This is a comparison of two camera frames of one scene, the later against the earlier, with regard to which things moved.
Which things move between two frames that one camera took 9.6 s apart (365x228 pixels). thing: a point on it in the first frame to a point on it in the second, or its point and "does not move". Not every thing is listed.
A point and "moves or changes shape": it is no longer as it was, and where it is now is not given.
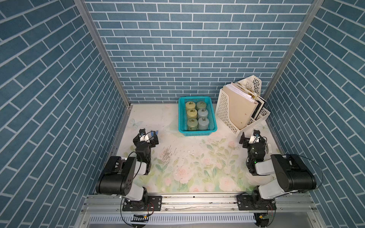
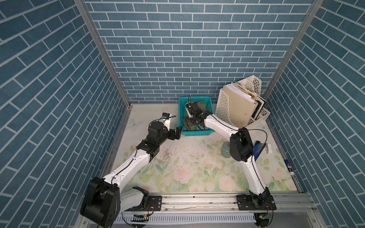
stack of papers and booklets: (243, 105) does not move
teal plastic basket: (182, 116) does not move
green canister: (201, 105) does not move
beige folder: (242, 108) does not move
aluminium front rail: (199, 204) does not move
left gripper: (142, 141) to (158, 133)
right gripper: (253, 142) to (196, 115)
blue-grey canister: (203, 123) moves or changes shape
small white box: (270, 149) does not move
